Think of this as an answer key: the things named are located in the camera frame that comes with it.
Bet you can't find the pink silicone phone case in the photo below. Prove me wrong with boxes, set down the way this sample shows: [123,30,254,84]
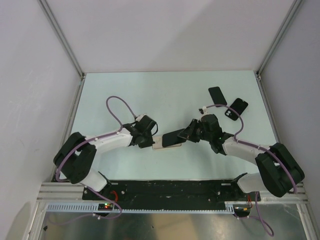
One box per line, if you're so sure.
[152,136,182,151]

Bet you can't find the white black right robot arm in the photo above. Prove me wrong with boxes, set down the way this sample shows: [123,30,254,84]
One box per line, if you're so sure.
[177,114,305,201]

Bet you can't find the aluminium corner post left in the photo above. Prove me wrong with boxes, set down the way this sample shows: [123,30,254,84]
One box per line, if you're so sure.
[37,0,85,81]

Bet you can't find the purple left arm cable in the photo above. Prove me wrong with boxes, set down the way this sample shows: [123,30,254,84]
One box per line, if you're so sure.
[47,95,141,226]

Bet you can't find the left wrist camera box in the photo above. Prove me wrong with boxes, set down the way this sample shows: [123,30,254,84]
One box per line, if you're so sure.
[135,113,147,122]

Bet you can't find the black smartphone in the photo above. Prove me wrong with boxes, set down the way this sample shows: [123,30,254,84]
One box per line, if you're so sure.
[162,128,183,147]

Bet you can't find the grey slotted cable duct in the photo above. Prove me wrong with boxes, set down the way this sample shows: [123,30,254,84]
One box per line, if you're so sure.
[46,201,235,214]

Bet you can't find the aluminium corner post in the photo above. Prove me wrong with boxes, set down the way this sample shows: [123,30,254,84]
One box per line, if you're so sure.
[255,0,305,79]
[37,0,85,81]

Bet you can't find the black phone case with holes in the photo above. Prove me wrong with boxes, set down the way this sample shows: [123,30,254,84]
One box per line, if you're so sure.
[224,98,249,121]

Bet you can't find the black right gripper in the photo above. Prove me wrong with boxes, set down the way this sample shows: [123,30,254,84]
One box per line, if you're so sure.
[178,119,212,143]

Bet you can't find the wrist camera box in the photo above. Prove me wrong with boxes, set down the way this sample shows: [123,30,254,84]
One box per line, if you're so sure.
[198,106,208,115]
[135,113,147,122]

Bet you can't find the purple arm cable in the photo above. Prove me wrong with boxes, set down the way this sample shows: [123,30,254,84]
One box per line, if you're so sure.
[47,95,141,226]
[203,103,300,237]

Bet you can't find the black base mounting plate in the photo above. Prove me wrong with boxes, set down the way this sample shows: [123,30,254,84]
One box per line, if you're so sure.
[82,179,260,207]

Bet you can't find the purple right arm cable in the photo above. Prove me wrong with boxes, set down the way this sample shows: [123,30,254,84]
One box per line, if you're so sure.
[203,103,300,237]

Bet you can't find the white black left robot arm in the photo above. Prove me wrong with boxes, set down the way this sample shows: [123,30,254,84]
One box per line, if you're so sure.
[53,114,158,200]

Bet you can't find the aluminium corner post right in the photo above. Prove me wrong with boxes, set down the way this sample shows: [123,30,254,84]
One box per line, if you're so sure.
[255,0,305,79]

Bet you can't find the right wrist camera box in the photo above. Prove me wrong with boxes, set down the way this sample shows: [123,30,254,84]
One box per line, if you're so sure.
[198,106,208,115]

